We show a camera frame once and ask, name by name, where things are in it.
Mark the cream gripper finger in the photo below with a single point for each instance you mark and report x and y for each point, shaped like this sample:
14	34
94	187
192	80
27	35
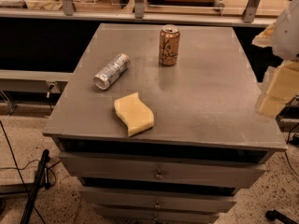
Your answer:
264	38
281	87

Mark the orange soda can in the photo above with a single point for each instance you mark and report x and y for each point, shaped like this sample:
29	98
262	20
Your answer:
168	45

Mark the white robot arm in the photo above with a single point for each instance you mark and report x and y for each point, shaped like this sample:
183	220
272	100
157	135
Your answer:
282	37

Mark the silver blue can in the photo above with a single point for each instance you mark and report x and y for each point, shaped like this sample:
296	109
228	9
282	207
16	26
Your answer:
111	72

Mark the black stand foot right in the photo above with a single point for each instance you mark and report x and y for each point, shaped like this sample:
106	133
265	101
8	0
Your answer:
273	215

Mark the grey drawer cabinet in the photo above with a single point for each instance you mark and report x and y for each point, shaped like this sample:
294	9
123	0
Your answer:
203	106

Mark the top grey drawer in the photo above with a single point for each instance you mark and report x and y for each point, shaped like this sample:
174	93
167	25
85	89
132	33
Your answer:
225	174

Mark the grey drawer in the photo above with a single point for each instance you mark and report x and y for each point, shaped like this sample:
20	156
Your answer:
225	174
156	215
158	200

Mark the yellow wavy sponge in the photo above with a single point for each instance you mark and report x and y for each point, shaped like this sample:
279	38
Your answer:
134	114

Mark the bottom grey drawer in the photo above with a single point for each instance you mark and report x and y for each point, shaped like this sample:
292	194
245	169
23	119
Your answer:
156	215

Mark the middle grey drawer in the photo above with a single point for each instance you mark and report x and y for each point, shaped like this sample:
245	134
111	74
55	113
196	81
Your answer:
158	200

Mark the black tripod leg left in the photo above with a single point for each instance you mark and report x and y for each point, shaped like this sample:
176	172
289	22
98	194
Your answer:
35	187

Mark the grey metal rail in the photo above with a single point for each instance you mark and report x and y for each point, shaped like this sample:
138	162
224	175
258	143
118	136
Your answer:
33	81

